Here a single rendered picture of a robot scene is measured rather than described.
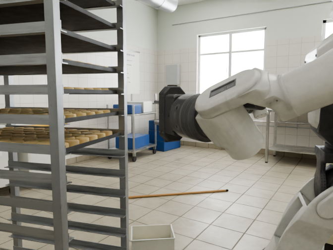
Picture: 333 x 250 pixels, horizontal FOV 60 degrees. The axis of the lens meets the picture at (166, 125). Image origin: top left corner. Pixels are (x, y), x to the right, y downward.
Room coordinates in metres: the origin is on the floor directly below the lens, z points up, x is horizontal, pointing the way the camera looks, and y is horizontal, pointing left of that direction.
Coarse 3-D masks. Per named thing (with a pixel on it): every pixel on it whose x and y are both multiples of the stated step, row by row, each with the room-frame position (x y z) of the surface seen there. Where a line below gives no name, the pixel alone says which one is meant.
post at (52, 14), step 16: (48, 0) 0.82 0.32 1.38; (48, 16) 0.82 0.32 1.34; (48, 32) 0.82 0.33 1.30; (48, 48) 0.82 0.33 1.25; (48, 64) 0.82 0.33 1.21; (48, 80) 0.82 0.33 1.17; (48, 96) 0.82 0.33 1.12; (64, 144) 0.84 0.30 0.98; (64, 160) 0.84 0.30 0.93; (64, 176) 0.83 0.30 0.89; (64, 192) 0.83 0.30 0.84; (64, 208) 0.83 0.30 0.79; (64, 224) 0.82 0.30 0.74; (64, 240) 0.82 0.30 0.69
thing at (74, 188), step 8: (8, 184) 1.40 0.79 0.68; (16, 184) 1.40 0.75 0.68; (24, 184) 1.39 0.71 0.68; (32, 184) 1.38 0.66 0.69; (40, 184) 1.37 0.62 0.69; (48, 184) 1.36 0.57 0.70; (72, 184) 1.32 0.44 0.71; (72, 192) 1.29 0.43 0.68; (80, 192) 1.28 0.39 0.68; (88, 192) 1.28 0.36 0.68; (96, 192) 1.28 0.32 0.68; (104, 192) 1.27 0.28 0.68; (112, 192) 1.26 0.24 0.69; (120, 192) 1.25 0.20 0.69
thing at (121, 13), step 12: (120, 12) 1.25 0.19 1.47; (120, 36) 1.25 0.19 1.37; (120, 60) 1.25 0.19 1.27; (120, 84) 1.25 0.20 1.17; (120, 96) 1.25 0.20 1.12; (120, 108) 1.25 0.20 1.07; (120, 120) 1.25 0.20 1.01; (120, 144) 1.25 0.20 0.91; (120, 168) 1.25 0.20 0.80; (120, 180) 1.25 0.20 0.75; (120, 204) 1.25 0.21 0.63; (120, 240) 1.25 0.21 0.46
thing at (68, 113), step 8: (0, 112) 1.06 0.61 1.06; (8, 112) 1.09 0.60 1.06; (16, 112) 1.09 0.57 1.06; (24, 112) 1.07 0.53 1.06; (32, 112) 1.07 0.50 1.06; (40, 112) 1.06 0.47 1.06; (48, 112) 1.06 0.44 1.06; (64, 112) 1.06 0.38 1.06; (72, 112) 1.08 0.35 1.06; (80, 112) 1.10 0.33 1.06; (88, 112) 1.07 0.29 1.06; (96, 112) 1.12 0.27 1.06; (104, 112) 1.19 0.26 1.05
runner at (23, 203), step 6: (0, 198) 0.91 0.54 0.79; (6, 198) 0.90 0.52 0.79; (12, 198) 0.90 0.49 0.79; (18, 198) 0.89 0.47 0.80; (0, 204) 0.91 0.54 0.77; (6, 204) 0.90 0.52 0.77; (12, 204) 0.90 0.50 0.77; (18, 204) 0.89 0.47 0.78; (24, 204) 0.88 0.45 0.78; (30, 204) 0.88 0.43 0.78; (36, 204) 0.87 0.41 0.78; (42, 204) 0.87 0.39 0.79; (48, 204) 0.86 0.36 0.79; (42, 210) 0.87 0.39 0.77; (48, 210) 0.86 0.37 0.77; (72, 210) 0.86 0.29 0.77
